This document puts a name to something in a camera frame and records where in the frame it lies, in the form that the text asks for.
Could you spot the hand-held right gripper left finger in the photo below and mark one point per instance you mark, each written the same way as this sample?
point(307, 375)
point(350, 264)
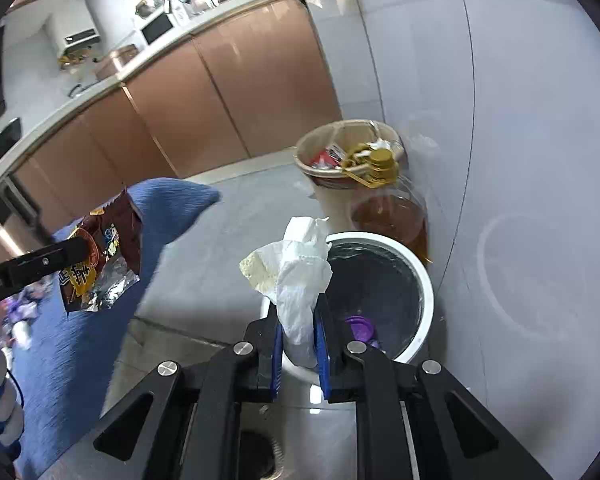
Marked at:
point(278, 360)

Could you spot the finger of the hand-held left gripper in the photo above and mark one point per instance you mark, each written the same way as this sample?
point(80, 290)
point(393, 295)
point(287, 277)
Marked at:
point(45, 262)

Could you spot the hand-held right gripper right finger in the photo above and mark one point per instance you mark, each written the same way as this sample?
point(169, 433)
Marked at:
point(322, 355)

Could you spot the purple wrapper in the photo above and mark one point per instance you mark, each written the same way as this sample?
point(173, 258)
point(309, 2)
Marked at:
point(25, 302)

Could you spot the brown foil snack wrapper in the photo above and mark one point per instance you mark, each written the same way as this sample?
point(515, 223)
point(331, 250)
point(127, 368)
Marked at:
point(115, 240)

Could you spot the white tissue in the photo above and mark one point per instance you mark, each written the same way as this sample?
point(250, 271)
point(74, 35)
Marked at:
point(300, 280)

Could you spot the white round trash bin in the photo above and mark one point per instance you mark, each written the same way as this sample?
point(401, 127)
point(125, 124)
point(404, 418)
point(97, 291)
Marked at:
point(428, 305)

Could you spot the beige trash bin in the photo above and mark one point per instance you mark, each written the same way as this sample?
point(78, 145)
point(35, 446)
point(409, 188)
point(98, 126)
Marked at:
point(332, 200)

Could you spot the person's left hand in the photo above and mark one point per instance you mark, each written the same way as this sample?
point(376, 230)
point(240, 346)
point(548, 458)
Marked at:
point(2, 400)

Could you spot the purple round lid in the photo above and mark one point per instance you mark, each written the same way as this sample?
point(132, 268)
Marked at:
point(360, 330)

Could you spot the black bin liner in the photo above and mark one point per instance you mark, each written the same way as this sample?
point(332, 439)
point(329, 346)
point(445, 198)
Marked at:
point(380, 290)

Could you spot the blue towel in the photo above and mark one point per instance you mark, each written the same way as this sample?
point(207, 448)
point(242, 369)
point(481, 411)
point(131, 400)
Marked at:
point(80, 350)

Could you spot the cooking oil bottle yellow cap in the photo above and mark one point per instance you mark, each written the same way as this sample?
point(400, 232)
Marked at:
point(390, 220)

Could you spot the red white snack packet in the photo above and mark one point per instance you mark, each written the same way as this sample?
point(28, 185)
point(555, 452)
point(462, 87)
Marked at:
point(325, 159)

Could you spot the brass pipe fittings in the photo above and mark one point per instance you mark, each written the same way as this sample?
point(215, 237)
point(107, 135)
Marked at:
point(75, 59)

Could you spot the white water heater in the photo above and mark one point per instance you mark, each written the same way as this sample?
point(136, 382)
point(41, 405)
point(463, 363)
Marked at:
point(75, 30)

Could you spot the brown kitchen cabinet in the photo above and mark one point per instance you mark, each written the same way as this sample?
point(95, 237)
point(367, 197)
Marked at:
point(230, 85)

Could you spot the white microwave oven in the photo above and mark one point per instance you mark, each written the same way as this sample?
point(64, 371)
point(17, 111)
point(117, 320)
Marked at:
point(156, 29)

